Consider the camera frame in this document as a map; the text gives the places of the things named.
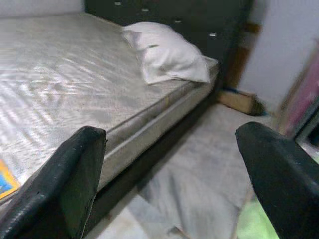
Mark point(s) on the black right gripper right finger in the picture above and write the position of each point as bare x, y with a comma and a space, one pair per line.
286, 189

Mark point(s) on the light green cloth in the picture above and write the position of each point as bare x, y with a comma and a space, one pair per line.
251, 224

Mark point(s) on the brown cardboard box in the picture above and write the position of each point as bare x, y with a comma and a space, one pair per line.
236, 100

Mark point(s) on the dark framed wardrobe door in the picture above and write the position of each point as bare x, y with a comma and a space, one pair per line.
310, 132

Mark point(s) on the patterned grey white mattress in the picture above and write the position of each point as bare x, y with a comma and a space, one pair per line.
62, 74

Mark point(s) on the pink framed board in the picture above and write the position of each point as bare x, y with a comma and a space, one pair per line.
304, 99

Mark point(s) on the white bed sheet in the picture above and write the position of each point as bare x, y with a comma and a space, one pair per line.
199, 174

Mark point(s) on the black tufted headboard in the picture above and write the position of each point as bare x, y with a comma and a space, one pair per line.
199, 15

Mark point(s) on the orange blue picture book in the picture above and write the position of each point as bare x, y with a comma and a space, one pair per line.
6, 181

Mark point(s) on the white pillow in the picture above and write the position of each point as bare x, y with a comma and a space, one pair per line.
169, 54

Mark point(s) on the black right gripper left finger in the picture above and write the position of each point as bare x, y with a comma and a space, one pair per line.
62, 189

